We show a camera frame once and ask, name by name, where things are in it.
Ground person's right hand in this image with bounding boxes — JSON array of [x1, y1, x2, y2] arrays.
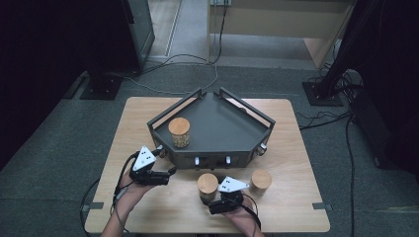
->
[[222, 197, 256, 225]]

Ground beige wooden desk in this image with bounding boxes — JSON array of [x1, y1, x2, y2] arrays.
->
[[206, 0, 356, 70]]

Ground left hand-held gripper cable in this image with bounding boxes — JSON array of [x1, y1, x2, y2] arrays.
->
[[79, 150, 141, 237]]

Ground tangled black floor cable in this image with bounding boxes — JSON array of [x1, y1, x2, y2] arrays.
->
[[295, 110, 354, 131]]

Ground glass jar with wooden lid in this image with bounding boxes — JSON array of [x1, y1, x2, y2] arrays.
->
[[167, 117, 192, 149], [197, 173, 219, 202], [249, 169, 274, 198]]

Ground person's left hand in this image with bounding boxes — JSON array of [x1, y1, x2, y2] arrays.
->
[[119, 170, 156, 200]]

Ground right hand-held gripper cable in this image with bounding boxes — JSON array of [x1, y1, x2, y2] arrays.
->
[[241, 193, 263, 237]]

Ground dark cabinet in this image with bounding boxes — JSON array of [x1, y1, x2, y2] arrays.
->
[[120, 0, 156, 74]]

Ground bundle of black cables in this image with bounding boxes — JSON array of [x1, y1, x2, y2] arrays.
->
[[308, 60, 365, 101]]

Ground black stand base plate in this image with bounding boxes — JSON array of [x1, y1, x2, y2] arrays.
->
[[79, 74, 124, 101], [301, 81, 345, 108]]

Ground black stand pole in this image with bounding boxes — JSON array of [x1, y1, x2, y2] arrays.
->
[[320, 0, 377, 97]]

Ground grey floor cable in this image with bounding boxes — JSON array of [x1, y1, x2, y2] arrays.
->
[[108, 62, 219, 97]]

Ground dark grey corner rack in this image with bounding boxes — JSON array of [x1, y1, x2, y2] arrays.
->
[[146, 86, 277, 171]]

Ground black box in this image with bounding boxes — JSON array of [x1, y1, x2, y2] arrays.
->
[[348, 88, 397, 170]]

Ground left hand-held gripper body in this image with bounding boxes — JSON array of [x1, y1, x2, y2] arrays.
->
[[128, 145, 171, 186]]

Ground grey tape piece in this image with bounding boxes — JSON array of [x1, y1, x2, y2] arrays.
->
[[311, 201, 334, 212], [80, 201, 105, 212]]

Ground long black floor cable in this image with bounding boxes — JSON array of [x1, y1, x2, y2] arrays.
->
[[344, 115, 358, 237]]

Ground hand-held gripper cable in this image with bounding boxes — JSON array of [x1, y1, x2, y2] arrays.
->
[[241, 193, 263, 237], [79, 150, 141, 237]]

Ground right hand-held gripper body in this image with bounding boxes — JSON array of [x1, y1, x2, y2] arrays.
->
[[216, 176, 250, 213]]

